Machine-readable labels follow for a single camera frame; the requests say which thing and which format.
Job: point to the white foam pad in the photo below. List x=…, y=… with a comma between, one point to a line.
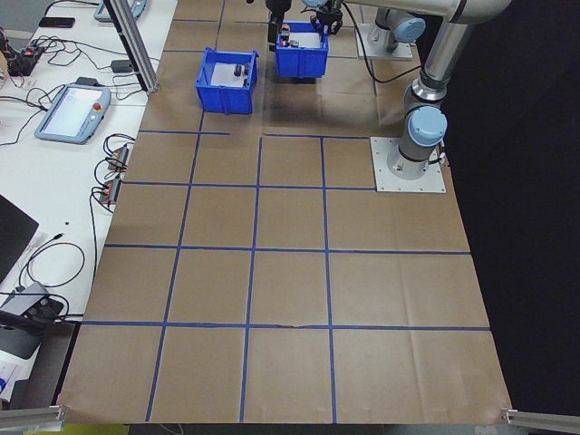
x=222, y=74
x=308, y=40

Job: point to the black stand base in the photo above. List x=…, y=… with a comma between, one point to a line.
x=13, y=344

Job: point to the black power adapter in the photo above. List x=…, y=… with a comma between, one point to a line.
x=121, y=66

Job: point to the aluminium extrusion post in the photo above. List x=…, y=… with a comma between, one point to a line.
x=136, y=50

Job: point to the yellow push button switch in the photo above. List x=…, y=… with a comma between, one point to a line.
x=285, y=31

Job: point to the black frame cover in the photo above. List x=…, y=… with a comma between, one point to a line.
x=521, y=226

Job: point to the blue plastic storage bin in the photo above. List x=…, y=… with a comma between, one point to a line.
x=222, y=97
x=299, y=63

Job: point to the small black box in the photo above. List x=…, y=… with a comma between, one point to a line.
x=88, y=81

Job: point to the black smartphone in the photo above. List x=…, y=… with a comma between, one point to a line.
x=56, y=22

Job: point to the grey teach pendant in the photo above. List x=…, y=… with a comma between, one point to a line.
x=100, y=11
x=68, y=113

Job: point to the grey adapter box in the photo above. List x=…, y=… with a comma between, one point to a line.
x=25, y=299

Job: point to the white square mounting plate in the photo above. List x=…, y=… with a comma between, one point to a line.
x=399, y=54
x=430, y=183

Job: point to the aluminium frame bar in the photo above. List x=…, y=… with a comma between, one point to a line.
x=31, y=417
x=544, y=421

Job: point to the black orange usb hub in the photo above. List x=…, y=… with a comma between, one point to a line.
x=109, y=193
x=119, y=157

